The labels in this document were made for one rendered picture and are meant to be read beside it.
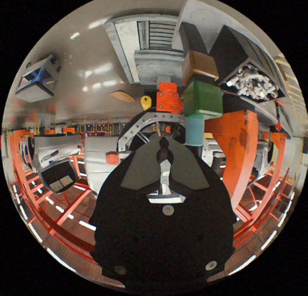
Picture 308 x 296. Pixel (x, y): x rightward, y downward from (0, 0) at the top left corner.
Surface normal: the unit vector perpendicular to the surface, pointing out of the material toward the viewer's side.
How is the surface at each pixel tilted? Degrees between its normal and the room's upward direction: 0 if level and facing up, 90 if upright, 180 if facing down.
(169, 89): 90
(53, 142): 109
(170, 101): 90
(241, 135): 90
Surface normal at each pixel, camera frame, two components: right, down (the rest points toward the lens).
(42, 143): 0.72, -0.13
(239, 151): -1.00, -0.02
